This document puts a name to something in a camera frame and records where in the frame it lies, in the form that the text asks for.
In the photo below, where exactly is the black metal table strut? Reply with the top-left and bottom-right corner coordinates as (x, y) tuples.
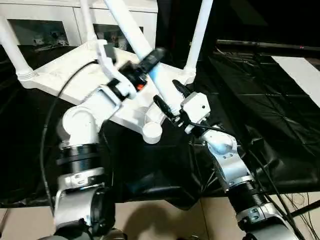
(291, 201), (320, 218)

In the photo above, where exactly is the white plastic table top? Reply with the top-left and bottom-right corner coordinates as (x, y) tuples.
(18, 41), (198, 145)

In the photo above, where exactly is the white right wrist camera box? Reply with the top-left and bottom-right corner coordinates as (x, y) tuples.
(179, 91), (211, 134)

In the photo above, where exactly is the black metal rod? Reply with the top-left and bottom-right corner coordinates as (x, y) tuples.
(216, 39), (320, 52)

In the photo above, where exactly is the white flat board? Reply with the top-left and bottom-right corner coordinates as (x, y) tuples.
(271, 56), (320, 108)

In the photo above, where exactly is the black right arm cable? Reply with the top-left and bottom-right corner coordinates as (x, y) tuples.
(188, 122), (306, 240)

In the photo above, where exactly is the white plastic table leg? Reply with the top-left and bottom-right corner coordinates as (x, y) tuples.
(79, 0), (98, 45)
(103, 0), (176, 113)
(183, 0), (214, 76)
(0, 16), (33, 81)

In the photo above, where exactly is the black case with yellow label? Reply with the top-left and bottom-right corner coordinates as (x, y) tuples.
(156, 0), (218, 66)

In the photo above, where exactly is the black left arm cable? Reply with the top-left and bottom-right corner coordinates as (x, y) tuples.
(39, 58), (101, 218)

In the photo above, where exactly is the black work mat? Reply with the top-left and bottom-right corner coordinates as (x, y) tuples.
(0, 43), (320, 210)

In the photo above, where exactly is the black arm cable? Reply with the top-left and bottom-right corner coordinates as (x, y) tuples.
(39, 58), (101, 218)
(188, 122), (306, 240)

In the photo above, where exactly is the white cabinet with glass doors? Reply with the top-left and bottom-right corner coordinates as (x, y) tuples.
(0, 0), (158, 50)

